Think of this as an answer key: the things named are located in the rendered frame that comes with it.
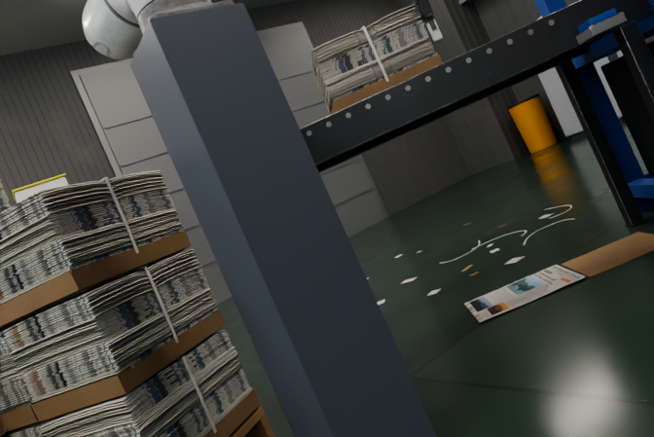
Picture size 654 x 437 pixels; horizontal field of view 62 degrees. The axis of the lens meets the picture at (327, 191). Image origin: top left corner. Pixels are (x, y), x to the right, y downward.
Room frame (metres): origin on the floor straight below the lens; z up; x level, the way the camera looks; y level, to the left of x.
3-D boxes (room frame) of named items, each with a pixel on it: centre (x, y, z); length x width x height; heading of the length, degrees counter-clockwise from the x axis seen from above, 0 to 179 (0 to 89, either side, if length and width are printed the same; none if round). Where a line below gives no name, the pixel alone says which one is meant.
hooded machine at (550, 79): (6.59, -3.46, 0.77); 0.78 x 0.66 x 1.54; 32
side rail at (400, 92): (1.64, -0.41, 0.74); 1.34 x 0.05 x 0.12; 86
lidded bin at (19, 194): (5.17, 2.49, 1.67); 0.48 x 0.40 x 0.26; 122
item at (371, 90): (1.89, -0.21, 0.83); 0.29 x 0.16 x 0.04; 1
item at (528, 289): (1.90, -0.47, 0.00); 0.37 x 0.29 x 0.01; 86
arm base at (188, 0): (1.13, 0.12, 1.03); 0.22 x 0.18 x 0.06; 122
